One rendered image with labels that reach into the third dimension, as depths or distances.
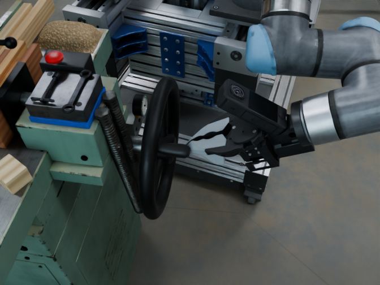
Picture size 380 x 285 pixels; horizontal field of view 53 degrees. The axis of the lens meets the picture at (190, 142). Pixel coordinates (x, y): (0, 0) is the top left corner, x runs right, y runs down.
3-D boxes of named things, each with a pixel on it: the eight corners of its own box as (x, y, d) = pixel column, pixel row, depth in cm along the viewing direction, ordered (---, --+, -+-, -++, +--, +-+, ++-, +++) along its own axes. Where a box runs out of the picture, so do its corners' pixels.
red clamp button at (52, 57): (60, 66, 62) (59, 61, 61) (43, 64, 62) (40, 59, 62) (67, 55, 64) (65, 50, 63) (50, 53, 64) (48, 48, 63)
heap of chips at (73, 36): (93, 54, 83) (89, 39, 80) (32, 47, 84) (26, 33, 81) (104, 30, 88) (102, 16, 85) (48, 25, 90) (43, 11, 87)
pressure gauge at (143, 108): (144, 125, 108) (141, 105, 102) (131, 124, 109) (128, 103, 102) (149, 110, 112) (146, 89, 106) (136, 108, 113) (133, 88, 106)
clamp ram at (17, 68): (53, 138, 67) (37, 101, 60) (13, 133, 67) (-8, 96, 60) (70, 102, 72) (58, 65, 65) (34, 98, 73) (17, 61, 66)
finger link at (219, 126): (198, 161, 71) (244, 150, 66) (182, 142, 67) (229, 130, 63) (201, 148, 73) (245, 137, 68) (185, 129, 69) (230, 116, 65)
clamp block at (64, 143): (103, 169, 67) (93, 136, 60) (30, 160, 68) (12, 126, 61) (125, 110, 76) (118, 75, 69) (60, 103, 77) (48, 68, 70)
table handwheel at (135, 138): (189, 90, 92) (175, 209, 91) (109, 82, 94) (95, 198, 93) (172, 62, 63) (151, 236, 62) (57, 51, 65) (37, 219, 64)
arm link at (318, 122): (330, 118, 52) (325, 78, 57) (297, 126, 54) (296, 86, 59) (344, 150, 56) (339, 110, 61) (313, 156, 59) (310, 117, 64)
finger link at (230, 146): (207, 162, 63) (256, 151, 59) (202, 157, 62) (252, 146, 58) (210, 140, 66) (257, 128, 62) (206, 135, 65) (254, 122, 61)
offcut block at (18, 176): (16, 165, 63) (8, 153, 61) (33, 178, 62) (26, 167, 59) (-4, 180, 61) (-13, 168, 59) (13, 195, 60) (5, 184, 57)
